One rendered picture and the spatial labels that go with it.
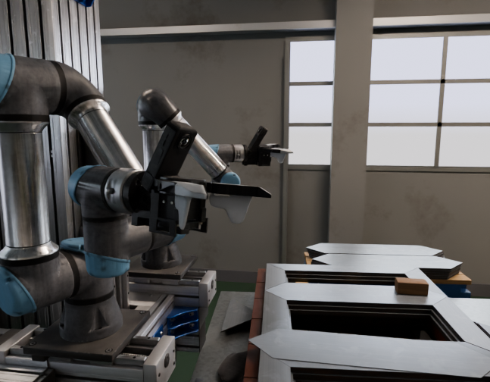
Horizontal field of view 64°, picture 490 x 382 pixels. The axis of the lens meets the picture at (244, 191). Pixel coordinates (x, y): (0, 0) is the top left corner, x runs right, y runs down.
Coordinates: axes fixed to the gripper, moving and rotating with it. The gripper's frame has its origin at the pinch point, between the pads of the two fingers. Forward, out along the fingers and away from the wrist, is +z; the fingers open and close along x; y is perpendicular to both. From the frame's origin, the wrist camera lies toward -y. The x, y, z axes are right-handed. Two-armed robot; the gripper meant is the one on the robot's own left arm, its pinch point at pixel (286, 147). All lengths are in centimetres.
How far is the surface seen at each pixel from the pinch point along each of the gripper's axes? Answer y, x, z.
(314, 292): 56, 27, 6
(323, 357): 50, 70, -14
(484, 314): 65, 46, 77
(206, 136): 29, -220, 10
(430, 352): 49, 77, 18
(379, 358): 49, 76, 2
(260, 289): 62, 9, -12
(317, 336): 51, 59, -10
